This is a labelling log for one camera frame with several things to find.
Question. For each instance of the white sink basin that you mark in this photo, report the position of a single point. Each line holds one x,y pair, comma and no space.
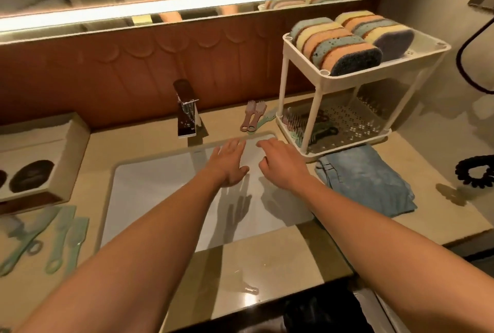
154,197

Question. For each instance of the person's dark clothing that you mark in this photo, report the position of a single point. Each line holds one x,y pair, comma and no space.
324,313

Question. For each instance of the person's right hand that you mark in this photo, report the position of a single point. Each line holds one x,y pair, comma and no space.
287,168

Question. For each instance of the black scrunchie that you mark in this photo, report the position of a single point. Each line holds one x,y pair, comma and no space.
476,172

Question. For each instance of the beige tray box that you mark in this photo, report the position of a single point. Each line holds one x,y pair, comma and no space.
46,147

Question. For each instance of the white two-tier rack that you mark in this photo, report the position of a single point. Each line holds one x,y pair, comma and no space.
347,74

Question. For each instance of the person's left forearm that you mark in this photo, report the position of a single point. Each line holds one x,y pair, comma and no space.
131,259

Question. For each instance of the black brush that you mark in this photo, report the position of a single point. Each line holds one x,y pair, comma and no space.
324,132

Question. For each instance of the green brush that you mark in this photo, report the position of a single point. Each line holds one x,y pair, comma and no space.
61,240
77,240
296,138
27,240
266,120

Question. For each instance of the chrome faucet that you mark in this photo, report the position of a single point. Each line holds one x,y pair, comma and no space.
187,112

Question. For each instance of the pink brush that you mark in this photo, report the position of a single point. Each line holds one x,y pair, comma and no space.
293,118
257,116
247,116

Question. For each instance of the person's left hand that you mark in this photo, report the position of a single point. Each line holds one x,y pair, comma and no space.
225,168

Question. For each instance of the dark round pad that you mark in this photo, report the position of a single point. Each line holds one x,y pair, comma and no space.
2,180
31,176

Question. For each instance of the person's right forearm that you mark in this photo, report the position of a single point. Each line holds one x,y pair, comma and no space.
386,251

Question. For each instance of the row of colourful sponges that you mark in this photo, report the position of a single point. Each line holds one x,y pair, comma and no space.
339,41

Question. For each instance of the folded blue cloth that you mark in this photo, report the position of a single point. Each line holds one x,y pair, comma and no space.
366,182

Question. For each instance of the person's left thumb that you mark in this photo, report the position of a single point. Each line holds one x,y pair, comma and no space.
241,173

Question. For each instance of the person's right thumb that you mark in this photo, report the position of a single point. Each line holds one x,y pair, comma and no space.
263,166

